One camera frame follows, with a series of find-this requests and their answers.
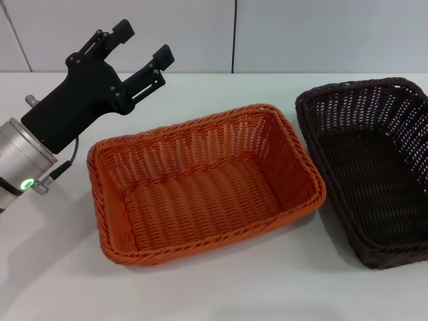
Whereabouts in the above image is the grey left arm cable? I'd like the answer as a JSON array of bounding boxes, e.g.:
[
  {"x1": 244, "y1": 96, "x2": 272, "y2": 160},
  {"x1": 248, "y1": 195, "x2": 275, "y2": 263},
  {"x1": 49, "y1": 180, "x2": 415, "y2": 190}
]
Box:
[{"x1": 35, "y1": 135, "x2": 80, "y2": 195}]

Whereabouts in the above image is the dark brown woven basket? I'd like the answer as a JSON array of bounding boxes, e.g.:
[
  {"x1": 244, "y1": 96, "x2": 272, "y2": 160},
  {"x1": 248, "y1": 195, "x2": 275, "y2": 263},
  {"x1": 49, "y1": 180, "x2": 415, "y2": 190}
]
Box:
[{"x1": 294, "y1": 76, "x2": 428, "y2": 270}]

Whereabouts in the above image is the orange woven basket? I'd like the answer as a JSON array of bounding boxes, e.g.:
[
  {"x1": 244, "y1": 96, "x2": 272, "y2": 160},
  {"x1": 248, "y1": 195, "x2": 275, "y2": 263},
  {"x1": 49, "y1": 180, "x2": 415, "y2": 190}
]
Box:
[{"x1": 86, "y1": 103, "x2": 327, "y2": 268}]

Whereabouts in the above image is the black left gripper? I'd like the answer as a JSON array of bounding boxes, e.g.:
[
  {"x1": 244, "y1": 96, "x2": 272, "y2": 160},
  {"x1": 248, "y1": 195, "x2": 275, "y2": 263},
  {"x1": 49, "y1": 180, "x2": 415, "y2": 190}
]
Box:
[{"x1": 21, "y1": 19, "x2": 175, "y2": 154}]

